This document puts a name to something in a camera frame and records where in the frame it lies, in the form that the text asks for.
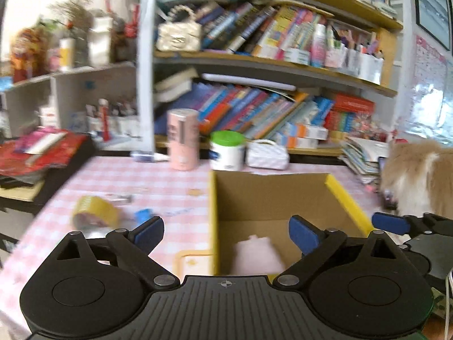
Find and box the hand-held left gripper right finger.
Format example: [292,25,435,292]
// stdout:
[276,214,401,288]

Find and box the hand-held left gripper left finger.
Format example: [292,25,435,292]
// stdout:
[53,215,181,290]

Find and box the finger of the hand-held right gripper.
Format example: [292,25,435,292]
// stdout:
[371,211,453,236]

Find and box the cardboard box with yellow edges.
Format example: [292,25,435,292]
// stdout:
[173,170,376,277]

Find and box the pink plush toy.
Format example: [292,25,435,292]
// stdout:
[232,234,287,276]

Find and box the fluffy tan pet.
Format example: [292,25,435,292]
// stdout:
[380,140,453,220]

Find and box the yellow tape roll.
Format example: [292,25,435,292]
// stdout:
[72,195,121,229]

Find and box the stack of magazines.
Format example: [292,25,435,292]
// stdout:
[340,136,390,185]

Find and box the pink checked tablecloth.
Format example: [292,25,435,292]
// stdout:
[0,156,386,340]

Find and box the white glue tube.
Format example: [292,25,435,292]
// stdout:
[130,150,170,163]

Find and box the white quilted mini bag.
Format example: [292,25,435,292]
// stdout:
[246,139,289,170]

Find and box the pink tumbler with girl print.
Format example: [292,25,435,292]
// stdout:
[167,109,199,171]

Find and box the black electronic keyboard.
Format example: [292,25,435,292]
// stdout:
[0,135,98,215]

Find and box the white jar with green lid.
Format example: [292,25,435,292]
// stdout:
[209,131,246,171]

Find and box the red patterned cloth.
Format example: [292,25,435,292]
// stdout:
[0,129,89,185]

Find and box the red hanging ornament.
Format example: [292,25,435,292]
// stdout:
[98,98,111,141]

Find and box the cream notebook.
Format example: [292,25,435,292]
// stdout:
[25,131,68,154]

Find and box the stack of thick books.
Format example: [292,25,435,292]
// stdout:
[155,67,199,103]

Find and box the white desk organiser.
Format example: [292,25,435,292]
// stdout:
[345,48,384,85]

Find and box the rolled white paper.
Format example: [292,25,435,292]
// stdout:
[202,73,297,93]

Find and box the white cubby shelf unit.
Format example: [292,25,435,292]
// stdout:
[0,62,142,149]

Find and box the wooden bookshelf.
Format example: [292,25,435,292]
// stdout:
[142,0,404,157]

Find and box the white bottle with pink label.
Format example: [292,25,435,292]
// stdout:
[311,24,327,68]

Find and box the tall white box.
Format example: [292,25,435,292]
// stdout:
[88,16,114,68]

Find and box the costumed doll figurine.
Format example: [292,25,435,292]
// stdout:
[9,26,48,82]

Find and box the framed picture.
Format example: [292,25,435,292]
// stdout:
[412,0,453,52]

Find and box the dried flower bouquet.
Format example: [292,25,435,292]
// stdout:
[50,0,94,32]

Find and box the white cable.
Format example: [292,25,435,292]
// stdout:
[444,269,453,321]

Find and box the wall calendar poster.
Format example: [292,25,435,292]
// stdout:
[403,35,453,139]

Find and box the cream quilted pearl-handle purse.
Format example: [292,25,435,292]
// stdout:
[156,5,202,52]

